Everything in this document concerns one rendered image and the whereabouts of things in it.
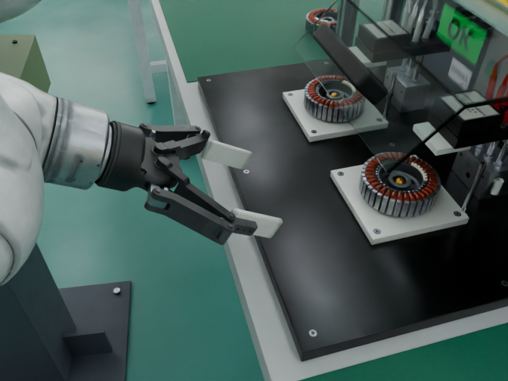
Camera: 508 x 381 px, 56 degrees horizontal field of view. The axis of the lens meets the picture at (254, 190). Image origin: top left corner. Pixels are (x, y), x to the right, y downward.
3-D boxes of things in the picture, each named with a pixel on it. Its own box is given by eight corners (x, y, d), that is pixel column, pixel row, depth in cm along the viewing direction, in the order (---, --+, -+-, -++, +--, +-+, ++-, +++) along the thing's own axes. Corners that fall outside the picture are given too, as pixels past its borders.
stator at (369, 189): (379, 226, 66) (384, 207, 64) (346, 175, 74) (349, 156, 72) (450, 211, 68) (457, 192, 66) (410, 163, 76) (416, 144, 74)
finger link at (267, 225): (233, 207, 55) (234, 211, 54) (281, 218, 58) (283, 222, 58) (221, 224, 56) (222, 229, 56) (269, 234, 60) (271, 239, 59)
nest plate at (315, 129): (309, 142, 82) (310, 136, 82) (282, 97, 93) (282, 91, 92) (388, 128, 85) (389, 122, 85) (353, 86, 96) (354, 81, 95)
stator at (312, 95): (322, 130, 83) (324, 112, 80) (292, 98, 90) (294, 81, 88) (376, 115, 86) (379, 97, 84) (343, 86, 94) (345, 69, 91)
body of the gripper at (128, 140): (88, 154, 57) (160, 171, 62) (91, 202, 51) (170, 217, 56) (109, 103, 54) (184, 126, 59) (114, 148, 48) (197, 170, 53)
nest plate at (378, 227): (371, 245, 65) (373, 239, 64) (329, 175, 76) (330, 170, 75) (467, 224, 68) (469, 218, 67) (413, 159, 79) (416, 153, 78)
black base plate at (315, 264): (301, 362, 55) (302, 352, 54) (198, 86, 100) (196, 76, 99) (629, 274, 64) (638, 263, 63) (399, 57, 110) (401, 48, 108)
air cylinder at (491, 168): (478, 200, 72) (490, 172, 68) (450, 169, 77) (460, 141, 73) (507, 194, 73) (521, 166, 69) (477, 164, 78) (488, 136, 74)
